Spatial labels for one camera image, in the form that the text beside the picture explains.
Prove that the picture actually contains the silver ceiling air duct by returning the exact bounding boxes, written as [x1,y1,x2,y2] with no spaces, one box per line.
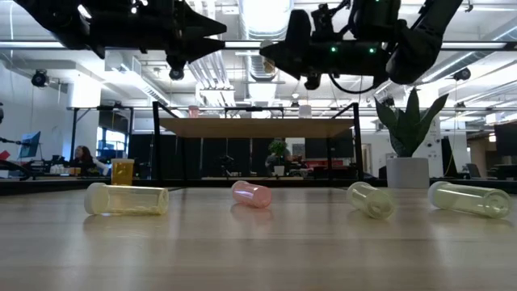
[237,0,295,82]

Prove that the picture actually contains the black partition wall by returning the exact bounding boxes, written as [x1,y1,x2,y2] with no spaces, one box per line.
[128,133,284,179]

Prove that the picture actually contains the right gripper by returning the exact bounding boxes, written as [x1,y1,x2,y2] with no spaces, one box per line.
[258,8,391,88]

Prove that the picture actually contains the white plant pot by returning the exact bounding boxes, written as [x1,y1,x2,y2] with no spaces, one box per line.
[386,157,431,189]

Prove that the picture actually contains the wide orange pill bottle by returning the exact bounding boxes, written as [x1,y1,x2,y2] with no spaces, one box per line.
[111,158,135,187]

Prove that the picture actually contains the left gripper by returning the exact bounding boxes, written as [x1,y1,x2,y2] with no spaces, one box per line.
[86,0,228,69]

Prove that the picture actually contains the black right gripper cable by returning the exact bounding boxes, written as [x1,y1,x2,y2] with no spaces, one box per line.
[328,72,377,95]

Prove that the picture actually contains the long green vial with tablets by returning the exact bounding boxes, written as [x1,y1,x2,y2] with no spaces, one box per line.
[427,180,513,220]

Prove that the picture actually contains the short green vial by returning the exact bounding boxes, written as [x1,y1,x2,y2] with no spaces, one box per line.
[346,181,396,220]

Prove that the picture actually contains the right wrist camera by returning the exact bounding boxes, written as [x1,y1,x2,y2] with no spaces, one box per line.
[311,2,353,42]

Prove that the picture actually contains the pink vial white cap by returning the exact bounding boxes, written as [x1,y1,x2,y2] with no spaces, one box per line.
[231,179,273,209]

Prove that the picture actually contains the small potted plant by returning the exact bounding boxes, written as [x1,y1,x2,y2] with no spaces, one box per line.
[267,138,290,177]

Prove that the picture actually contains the person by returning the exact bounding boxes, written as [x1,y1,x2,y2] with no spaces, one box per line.
[69,145,110,177]

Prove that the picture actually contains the black background rig frame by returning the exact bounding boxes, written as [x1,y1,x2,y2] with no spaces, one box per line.
[66,103,135,177]

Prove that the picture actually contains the wooden shelf black metal legs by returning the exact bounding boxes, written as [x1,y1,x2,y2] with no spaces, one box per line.
[152,100,365,193]

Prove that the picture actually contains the blue lit monitor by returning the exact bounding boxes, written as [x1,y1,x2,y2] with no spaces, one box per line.
[18,130,42,159]

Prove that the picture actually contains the green snake plant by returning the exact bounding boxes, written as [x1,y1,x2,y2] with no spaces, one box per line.
[374,87,450,158]

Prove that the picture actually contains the red and black device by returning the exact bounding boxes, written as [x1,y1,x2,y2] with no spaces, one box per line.
[0,136,33,182]

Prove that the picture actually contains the black aluminium table frame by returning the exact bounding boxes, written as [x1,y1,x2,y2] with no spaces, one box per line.
[0,176,517,196]

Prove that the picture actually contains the long yellow vial white cap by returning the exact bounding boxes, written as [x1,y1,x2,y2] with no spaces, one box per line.
[83,182,170,216]

